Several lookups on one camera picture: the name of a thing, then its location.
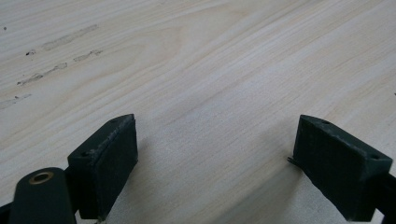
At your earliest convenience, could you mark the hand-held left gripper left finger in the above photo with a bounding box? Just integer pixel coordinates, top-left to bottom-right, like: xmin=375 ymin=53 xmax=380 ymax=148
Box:
xmin=66 ymin=113 xmax=139 ymax=221

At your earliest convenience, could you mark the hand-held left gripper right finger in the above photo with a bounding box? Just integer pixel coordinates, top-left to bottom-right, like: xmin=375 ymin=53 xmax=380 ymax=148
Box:
xmin=287 ymin=114 xmax=394 ymax=222

